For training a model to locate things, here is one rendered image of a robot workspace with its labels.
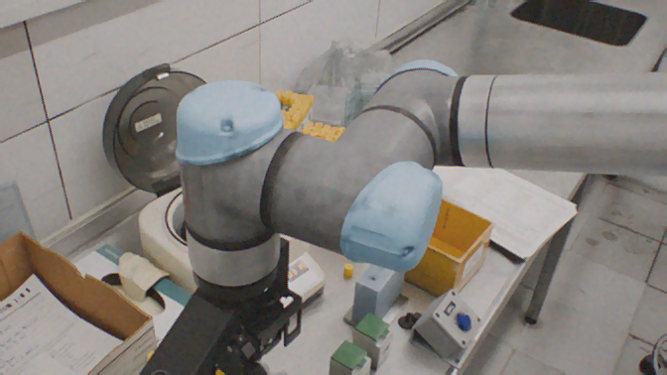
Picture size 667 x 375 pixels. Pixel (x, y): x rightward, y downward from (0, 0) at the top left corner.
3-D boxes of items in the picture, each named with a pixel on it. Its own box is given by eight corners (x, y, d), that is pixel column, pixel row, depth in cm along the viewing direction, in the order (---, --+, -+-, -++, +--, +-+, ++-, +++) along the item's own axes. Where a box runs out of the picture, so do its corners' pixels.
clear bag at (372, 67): (353, 121, 156) (358, 69, 148) (322, 90, 168) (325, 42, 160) (422, 106, 164) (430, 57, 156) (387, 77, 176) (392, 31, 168)
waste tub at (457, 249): (450, 306, 108) (460, 263, 102) (384, 270, 114) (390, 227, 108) (484, 264, 117) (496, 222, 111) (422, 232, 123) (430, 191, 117)
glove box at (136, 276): (168, 384, 92) (161, 340, 87) (62, 309, 102) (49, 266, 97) (225, 331, 101) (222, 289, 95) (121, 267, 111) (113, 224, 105)
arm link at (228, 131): (257, 141, 40) (146, 108, 43) (259, 267, 47) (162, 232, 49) (311, 90, 46) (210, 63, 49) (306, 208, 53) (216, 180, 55)
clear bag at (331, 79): (347, 154, 144) (354, 80, 133) (274, 141, 146) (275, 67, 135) (368, 101, 164) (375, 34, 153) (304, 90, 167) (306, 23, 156)
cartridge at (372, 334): (376, 372, 96) (381, 342, 92) (350, 356, 98) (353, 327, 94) (389, 354, 99) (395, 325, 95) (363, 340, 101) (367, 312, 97)
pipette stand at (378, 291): (379, 339, 101) (386, 296, 95) (342, 320, 104) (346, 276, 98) (408, 302, 108) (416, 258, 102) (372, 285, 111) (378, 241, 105)
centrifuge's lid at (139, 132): (101, 89, 95) (74, 76, 99) (134, 227, 107) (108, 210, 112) (215, 51, 108) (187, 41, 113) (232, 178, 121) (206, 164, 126)
